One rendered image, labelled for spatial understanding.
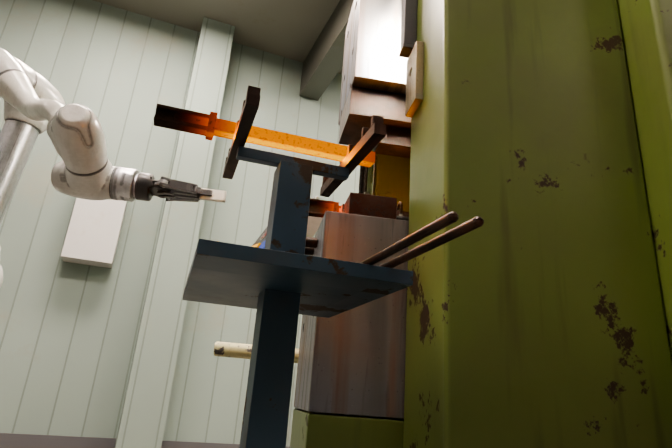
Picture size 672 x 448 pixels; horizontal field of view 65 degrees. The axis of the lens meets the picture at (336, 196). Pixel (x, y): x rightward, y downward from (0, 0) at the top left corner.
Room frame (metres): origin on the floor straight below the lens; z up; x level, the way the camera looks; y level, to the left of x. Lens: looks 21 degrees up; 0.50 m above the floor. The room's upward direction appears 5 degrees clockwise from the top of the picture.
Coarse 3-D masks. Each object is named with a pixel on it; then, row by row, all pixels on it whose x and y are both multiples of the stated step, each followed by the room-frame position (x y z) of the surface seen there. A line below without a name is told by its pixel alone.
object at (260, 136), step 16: (160, 112) 0.81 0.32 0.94; (176, 112) 0.81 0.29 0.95; (192, 112) 0.81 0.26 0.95; (176, 128) 0.83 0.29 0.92; (192, 128) 0.82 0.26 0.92; (208, 128) 0.81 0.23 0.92; (224, 128) 0.83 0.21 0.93; (256, 128) 0.85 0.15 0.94; (256, 144) 0.87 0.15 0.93; (272, 144) 0.87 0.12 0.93; (288, 144) 0.86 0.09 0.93; (304, 144) 0.87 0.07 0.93; (320, 144) 0.88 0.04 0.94; (336, 144) 0.89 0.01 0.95; (336, 160) 0.92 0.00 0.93; (368, 160) 0.91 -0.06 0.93
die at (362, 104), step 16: (352, 96) 1.33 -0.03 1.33; (368, 96) 1.33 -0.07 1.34; (384, 96) 1.34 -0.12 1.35; (400, 96) 1.35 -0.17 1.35; (352, 112) 1.33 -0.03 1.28; (368, 112) 1.33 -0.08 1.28; (384, 112) 1.34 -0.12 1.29; (400, 112) 1.35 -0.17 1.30; (352, 128) 1.41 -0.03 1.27; (352, 144) 1.52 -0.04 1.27
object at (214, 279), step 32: (224, 256) 0.66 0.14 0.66; (256, 256) 0.67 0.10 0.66; (288, 256) 0.68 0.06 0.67; (192, 288) 0.90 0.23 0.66; (224, 288) 0.87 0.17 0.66; (256, 288) 0.85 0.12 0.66; (288, 288) 0.83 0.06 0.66; (320, 288) 0.81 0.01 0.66; (352, 288) 0.79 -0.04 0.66; (384, 288) 0.77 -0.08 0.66
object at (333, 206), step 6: (312, 204) 1.39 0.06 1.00; (318, 204) 1.39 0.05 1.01; (324, 204) 1.39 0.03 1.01; (330, 204) 1.39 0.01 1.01; (336, 204) 1.38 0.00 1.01; (312, 210) 1.39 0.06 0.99; (318, 210) 1.39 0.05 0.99; (324, 210) 1.39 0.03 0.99; (330, 210) 1.39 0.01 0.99; (336, 210) 1.38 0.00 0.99; (318, 216) 1.40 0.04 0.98
